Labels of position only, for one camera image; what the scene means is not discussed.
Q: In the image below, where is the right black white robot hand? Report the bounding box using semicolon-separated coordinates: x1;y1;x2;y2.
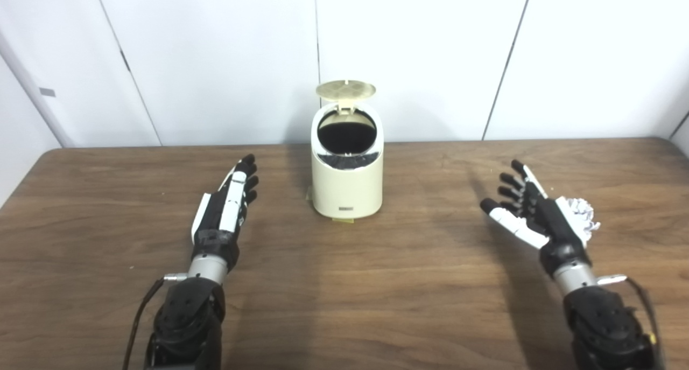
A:
480;160;593;276

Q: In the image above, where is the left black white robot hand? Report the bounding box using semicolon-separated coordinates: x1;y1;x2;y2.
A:
191;154;259;274

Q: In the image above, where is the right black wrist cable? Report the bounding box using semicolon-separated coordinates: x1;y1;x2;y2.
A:
596;274;668;370

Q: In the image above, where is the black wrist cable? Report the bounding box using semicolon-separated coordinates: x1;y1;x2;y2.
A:
596;274;668;370
122;273;189;370

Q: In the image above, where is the cream round bin lid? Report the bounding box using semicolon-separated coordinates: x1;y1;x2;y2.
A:
315;80;377;115

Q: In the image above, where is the white paper ball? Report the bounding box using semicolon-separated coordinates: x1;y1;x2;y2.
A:
563;197;601;247

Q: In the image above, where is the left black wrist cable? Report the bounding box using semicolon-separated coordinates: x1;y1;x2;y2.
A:
122;273;189;370

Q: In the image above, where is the cream-colored round bin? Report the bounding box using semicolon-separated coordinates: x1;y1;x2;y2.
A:
311;102;384;219

